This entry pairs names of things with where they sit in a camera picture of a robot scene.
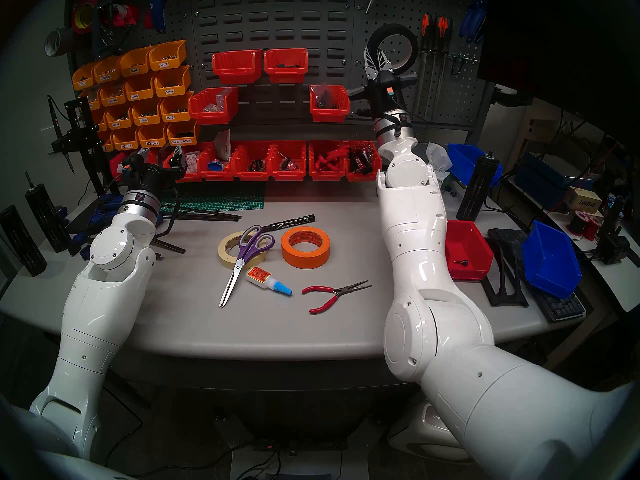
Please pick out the black tripod rods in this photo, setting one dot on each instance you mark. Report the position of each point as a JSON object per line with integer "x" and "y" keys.
{"x": 210, "y": 214}

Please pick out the green cutting mat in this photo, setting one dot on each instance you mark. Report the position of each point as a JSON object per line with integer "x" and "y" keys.
{"x": 225, "y": 201}

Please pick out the Kimtech tissue box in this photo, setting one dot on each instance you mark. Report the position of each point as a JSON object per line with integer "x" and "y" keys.
{"x": 437, "y": 156}

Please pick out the black desktop device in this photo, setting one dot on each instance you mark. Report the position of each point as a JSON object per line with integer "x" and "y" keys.
{"x": 612, "y": 246}

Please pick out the grey pegboard back panel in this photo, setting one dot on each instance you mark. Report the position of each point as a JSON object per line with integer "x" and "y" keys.
{"x": 272, "y": 29}

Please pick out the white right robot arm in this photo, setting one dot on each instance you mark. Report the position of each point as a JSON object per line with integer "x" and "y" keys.
{"x": 425, "y": 234}

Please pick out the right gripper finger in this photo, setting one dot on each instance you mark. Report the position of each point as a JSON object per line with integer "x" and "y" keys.
{"x": 371, "y": 66}
{"x": 386, "y": 66}

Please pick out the small blue plastic part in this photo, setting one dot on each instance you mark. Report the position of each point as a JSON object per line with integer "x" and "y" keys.
{"x": 215, "y": 166}

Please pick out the pile of blue clamps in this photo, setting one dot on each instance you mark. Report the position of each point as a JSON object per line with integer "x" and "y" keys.
{"x": 107, "y": 204}

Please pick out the black marker pen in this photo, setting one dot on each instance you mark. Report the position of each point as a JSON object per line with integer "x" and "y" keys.
{"x": 290, "y": 223}

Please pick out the black tape roll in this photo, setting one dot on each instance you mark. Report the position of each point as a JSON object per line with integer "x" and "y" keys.
{"x": 407, "y": 34}

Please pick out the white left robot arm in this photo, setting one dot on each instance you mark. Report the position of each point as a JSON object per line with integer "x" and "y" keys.
{"x": 105, "y": 304}

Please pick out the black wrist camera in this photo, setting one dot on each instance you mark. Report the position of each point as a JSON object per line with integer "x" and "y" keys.
{"x": 387, "y": 94}
{"x": 134, "y": 165}

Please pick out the black cylindrical tool holder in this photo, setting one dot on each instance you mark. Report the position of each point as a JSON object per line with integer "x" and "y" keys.
{"x": 47, "y": 219}
{"x": 475, "y": 194}

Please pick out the glue bottle with blue cap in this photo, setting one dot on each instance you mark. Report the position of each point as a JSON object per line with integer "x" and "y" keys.
{"x": 260, "y": 276}

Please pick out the red plastic storage bin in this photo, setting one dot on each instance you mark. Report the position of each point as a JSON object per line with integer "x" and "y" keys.
{"x": 322, "y": 176}
{"x": 286, "y": 73}
{"x": 235, "y": 66}
{"x": 470, "y": 249}
{"x": 116, "y": 166}
{"x": 191, "y": 178}
{"x": 215, "y": 175}
{"x": 212, "y": 113}
{"x": 327, "y": 115}
{"x": 287, "y": 176}
{"x": 252, "y": 176}
{"x": 362, "y": 177}

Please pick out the red yellow tape roll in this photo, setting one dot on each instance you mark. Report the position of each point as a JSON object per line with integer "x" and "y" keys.
{"x": 80, "y": 9}

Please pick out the blue plastic storage bin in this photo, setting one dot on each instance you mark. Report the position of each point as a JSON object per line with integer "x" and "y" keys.
{"x": 550, "y": 264}
{"x": 462, "y": 159}

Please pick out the black computer monitor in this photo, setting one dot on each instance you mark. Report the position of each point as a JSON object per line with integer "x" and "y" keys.
{"x": 550, "y": 34}

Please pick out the black metal fixture stand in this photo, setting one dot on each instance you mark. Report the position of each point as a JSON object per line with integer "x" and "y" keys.
{"x": 82, "y": 139}

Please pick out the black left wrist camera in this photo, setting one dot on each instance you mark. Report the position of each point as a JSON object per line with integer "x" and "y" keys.
{"x": 134, "y": 165}

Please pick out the red white tape roll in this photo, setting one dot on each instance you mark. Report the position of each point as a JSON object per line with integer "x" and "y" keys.
{"x": 127, "y": 16}

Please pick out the orange tape roll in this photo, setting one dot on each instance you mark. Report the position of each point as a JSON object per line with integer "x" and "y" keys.
{"x": 295, "y": 256}

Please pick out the yellow plastic parts bin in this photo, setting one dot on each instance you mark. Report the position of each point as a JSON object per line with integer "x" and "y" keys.
{"x": 135, "y": 61}
{"x": 112, "y": 94}
{"x": 107, "y": 70}
{"x": 125, "y": 140}
{"x": 146, "y": 113}
{"x": 172, "y": 81}
{"x": 167, "y": 54}
{"x": 107, "y": 143}
{"x": 101, "y": 120}
{"x": 84, "y": 79}
{"x": 140, "y": 88}
{"x": 183, "y": 133}
{"x": 176, "y": 108}
{"x": 119, "y": 118}
{"x": 93, "y": 100}
{"x": 152, "y": 136}

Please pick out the black bar clamp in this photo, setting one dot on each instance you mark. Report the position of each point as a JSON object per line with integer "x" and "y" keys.
{"x": 107, "y": 39}

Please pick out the white Coway air purifier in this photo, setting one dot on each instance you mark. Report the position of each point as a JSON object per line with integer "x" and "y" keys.
{"x": 425, "y": 434}

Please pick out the grey duct tape roll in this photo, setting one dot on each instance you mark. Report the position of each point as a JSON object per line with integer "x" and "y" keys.
{"x": 62, "y": 41}

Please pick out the dark blue storage bin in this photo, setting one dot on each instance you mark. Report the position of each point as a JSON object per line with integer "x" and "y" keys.
{"x": 537, "y": 184}

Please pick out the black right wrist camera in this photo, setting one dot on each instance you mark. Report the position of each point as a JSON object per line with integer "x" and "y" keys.
{"x": 387, "y": 94}

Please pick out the small cardboard box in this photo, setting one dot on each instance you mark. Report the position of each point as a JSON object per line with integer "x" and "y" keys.
{"x": 584, "y": 201}

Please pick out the black computer keyboard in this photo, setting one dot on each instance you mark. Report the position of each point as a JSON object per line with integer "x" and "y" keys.
{"x": 565, "y": 306}

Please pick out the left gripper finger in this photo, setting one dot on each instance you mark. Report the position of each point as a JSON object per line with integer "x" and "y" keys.
{"x": 177, "y": 156}
{"x": 143, "y": 153}

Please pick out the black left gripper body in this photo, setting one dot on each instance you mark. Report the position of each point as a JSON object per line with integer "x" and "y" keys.
{"x": 155, "y": 175}

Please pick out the black printed frame part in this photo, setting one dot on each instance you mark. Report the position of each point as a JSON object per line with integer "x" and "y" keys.
{"x": 500, "y": 294}

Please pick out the white side table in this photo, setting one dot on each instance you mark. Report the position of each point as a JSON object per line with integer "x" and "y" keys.
{"x": 622, "y": 284}

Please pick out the clear plastic parts bag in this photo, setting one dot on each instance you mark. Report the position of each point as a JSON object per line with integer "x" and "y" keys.
{"x": 220, "y": 104}
{"x": 322, "y": 94}

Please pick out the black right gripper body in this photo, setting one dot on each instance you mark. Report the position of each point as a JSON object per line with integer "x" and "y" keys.
{"x": 387, "y": 109}

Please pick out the beige masking tape roll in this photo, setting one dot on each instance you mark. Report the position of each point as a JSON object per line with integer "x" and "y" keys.
{"x": 225, "y": 254}

